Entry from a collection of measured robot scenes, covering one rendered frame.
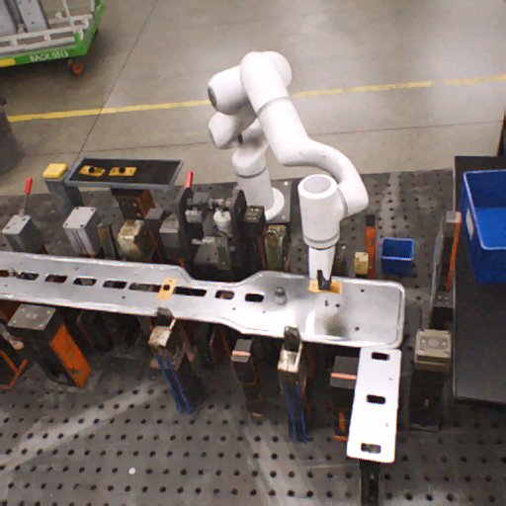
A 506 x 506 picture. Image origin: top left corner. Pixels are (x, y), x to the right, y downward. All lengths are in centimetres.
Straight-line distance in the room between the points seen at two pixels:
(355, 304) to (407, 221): 74
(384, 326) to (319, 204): 42
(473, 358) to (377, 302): 29
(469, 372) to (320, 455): 49
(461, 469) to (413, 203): 106
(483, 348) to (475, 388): 11
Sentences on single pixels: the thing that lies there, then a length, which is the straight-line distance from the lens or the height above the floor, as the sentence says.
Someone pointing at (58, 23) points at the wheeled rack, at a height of 28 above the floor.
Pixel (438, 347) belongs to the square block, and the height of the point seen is 106.
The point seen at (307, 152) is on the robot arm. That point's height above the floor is 144.
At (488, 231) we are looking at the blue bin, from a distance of 170.
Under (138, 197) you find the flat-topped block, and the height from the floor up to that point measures 109.
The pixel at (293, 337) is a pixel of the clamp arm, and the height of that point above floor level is 109.
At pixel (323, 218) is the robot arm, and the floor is 135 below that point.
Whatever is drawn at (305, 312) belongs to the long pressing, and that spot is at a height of 100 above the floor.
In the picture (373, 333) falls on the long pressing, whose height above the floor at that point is 100.
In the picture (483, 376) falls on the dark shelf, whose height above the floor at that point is 103.
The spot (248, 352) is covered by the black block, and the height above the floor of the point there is 99.
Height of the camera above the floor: 218
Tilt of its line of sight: 45 degrees down
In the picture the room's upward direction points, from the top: 11 degrees counter-clockwise
